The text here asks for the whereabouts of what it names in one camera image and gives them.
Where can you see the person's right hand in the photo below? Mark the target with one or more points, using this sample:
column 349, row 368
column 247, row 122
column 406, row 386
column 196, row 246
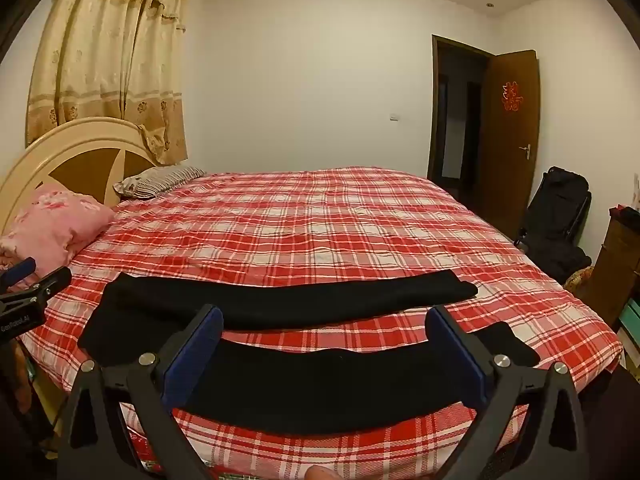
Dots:
column 325, row 474

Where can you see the brown wooden cabinet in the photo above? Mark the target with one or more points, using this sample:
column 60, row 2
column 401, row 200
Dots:
column 615, row 260

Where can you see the beige patterned curtain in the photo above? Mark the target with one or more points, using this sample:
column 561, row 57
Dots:
column 110, row 60

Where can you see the black bag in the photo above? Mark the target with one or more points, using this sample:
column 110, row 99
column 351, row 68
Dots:
column 555, row 220

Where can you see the dark door frame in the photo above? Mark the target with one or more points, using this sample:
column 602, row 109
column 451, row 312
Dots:
column 437, row 110

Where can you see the cream wooden headboard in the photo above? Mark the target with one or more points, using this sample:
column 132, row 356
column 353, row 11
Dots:
column 75, row 160

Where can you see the red plaid bed sheet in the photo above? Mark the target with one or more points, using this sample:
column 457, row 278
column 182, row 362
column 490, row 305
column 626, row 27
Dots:
column 310, row 220

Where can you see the black pants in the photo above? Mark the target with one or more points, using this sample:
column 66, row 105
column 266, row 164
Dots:
column 300, row 380

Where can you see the brown wooden door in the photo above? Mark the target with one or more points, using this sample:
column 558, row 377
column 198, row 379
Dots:
column 507, row 150

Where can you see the teal box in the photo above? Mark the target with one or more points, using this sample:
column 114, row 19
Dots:
column 630, row 317

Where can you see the red paper door decoration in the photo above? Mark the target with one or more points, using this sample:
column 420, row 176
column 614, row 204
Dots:
column 511, row 96

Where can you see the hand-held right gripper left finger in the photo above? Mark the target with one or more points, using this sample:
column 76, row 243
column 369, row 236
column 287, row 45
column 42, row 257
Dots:
column 192, row 360

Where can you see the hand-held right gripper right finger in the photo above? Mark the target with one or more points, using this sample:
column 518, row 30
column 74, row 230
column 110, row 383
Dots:
column 462, row 360

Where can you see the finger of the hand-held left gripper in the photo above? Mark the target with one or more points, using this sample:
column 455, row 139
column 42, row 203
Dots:
column 47, row 282
column 20, row 269

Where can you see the striped pillow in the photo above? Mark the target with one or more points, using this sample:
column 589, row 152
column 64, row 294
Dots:
column 160, row 178

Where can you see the pink floral pillow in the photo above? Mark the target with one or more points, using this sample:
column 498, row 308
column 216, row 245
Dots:
column 55, row 225

